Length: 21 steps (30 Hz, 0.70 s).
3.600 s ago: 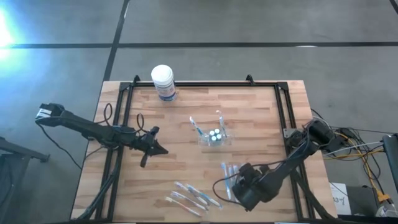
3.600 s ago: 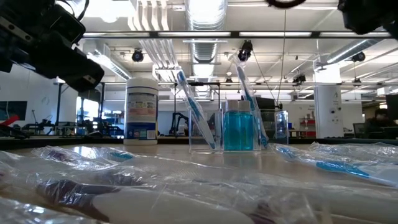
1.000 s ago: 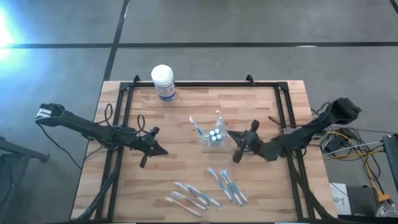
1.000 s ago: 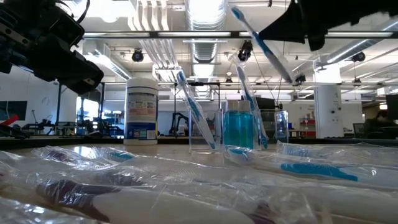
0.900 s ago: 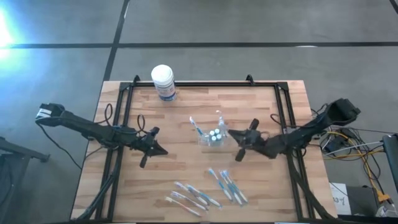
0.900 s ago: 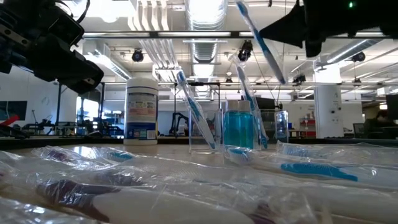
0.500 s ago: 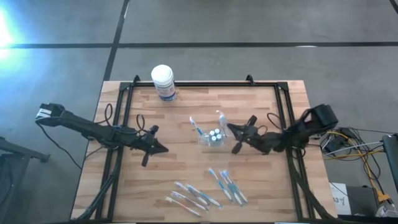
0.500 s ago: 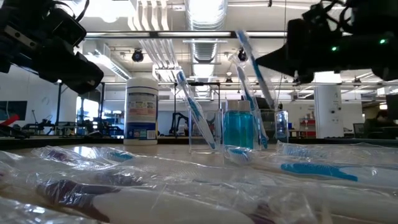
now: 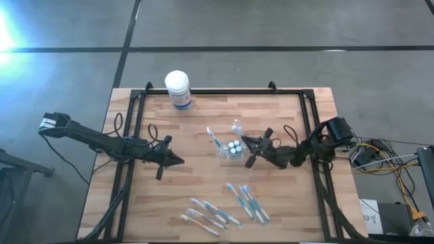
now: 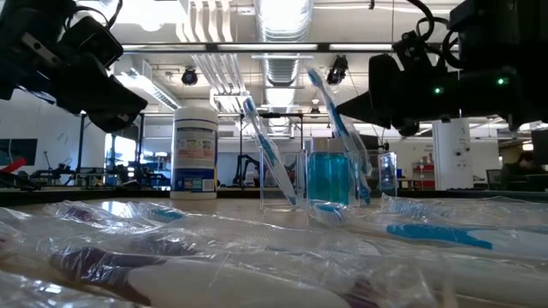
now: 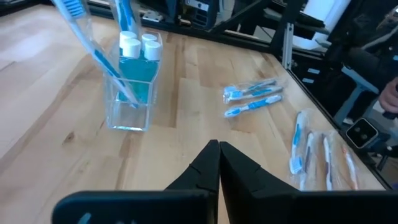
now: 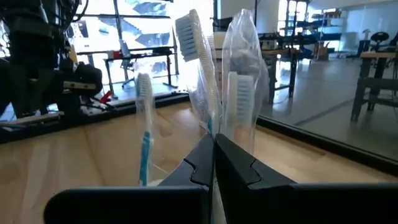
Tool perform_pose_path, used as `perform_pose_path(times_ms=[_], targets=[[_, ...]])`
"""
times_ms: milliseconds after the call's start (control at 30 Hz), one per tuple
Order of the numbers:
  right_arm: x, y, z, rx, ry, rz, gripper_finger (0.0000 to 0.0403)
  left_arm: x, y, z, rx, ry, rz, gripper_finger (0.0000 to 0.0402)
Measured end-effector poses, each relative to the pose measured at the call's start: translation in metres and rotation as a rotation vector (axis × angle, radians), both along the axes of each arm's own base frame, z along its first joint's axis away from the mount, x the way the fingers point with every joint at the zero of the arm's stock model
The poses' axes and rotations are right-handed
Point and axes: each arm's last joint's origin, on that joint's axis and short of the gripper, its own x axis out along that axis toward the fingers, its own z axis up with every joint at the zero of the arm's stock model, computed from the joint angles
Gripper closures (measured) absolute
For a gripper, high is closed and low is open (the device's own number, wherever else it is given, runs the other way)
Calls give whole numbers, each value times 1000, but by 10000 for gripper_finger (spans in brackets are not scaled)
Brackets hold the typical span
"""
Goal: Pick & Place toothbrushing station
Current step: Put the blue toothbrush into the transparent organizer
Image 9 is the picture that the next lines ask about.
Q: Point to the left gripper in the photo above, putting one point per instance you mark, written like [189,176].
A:
[161,156]

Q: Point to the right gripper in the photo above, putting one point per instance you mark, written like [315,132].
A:
[266,149]

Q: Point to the blue white toothbrush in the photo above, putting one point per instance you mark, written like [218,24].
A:
[223,213]
[237,127]
[252,205]
[214,137]
[257,204]
[240,201]
[261,214]

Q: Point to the purple white toothbrush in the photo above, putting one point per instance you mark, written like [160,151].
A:
[209,211]
[207,219]

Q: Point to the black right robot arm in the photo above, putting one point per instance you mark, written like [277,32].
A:
[305,150]

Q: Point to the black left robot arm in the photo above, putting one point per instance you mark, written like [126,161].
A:
[101,144]

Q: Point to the clear plastic organizer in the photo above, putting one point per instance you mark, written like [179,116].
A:
[223,154]

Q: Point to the black table clamp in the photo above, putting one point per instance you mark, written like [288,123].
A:
[148,85]
[272,85]

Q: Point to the orange wrapped toothbrush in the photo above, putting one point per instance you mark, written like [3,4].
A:
[200,225]

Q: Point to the white wipes canister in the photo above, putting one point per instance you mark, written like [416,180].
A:
[178,88]

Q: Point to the blue grey power box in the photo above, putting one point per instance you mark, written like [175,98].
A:
[366,157]

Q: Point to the white paper sheet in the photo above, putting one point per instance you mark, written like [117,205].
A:
[369,217]

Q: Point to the black metal cart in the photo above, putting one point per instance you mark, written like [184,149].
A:
[34,166]

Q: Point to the dark grey box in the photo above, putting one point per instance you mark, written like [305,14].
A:
[395,218]

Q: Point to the black upright stand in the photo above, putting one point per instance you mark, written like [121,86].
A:
[426,176]

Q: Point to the black aluminium table frame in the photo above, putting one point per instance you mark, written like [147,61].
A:
[220,91]

